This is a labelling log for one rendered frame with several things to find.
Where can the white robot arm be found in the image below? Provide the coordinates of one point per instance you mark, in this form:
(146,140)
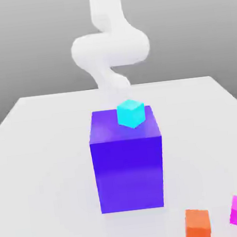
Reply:
(110,46)

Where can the small cyan cube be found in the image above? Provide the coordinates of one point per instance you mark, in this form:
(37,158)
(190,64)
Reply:
(131,115)

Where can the small orange cube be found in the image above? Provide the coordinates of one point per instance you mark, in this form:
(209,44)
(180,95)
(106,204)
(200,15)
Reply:
(197,225)

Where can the large purple box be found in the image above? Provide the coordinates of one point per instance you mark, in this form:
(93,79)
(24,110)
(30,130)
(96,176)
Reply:
(128,171)

